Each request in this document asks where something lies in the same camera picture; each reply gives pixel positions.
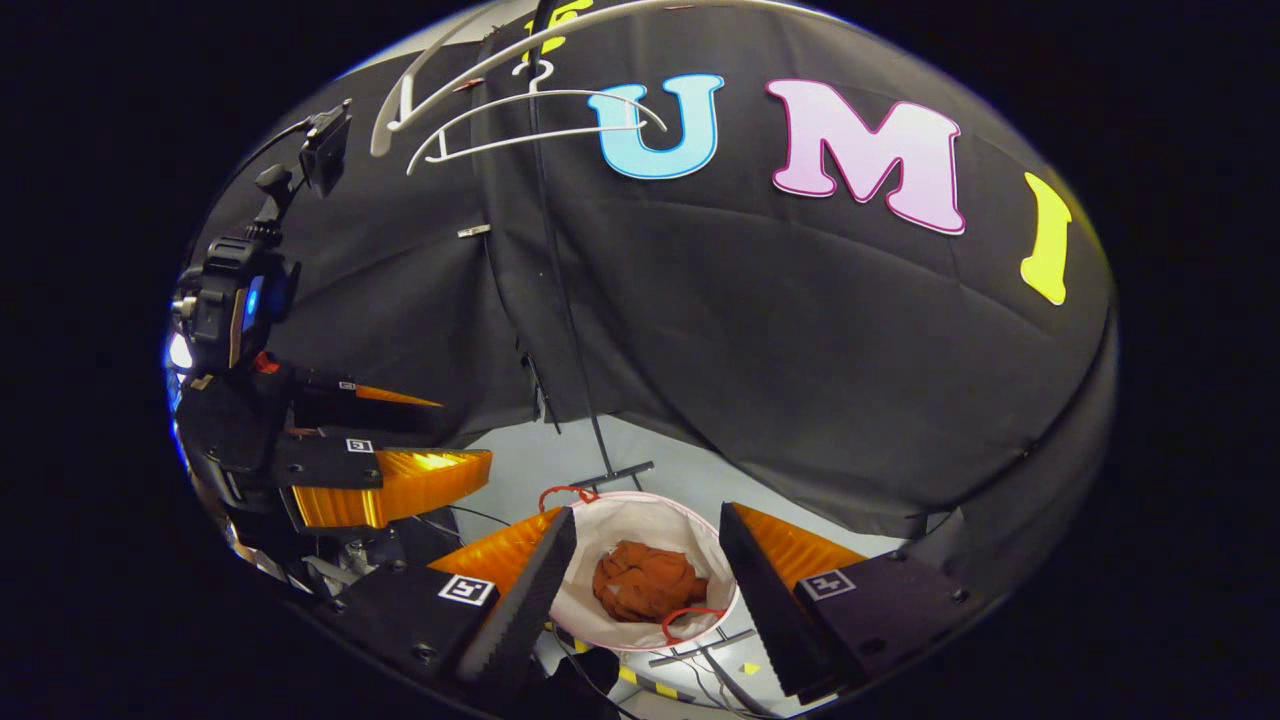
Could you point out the white plastic clothes hanger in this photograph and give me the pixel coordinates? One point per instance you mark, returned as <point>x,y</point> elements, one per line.
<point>406,100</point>
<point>545,141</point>

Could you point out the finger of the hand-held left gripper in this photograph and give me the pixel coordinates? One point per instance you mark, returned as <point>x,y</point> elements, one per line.
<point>330,395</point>
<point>330,462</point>

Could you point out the black backdrop cloth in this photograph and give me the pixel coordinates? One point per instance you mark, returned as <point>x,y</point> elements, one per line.
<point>800,350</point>

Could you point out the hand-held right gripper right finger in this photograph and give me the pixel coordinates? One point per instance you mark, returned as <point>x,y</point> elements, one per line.
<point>770,610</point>

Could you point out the black metal clothes rack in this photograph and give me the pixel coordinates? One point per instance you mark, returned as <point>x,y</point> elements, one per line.
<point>612,475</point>

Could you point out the white round laundry hamper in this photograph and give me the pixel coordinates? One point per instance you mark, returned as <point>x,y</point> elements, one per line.
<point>620,525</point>

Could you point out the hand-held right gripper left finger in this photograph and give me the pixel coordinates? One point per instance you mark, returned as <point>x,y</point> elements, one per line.
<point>520,610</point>

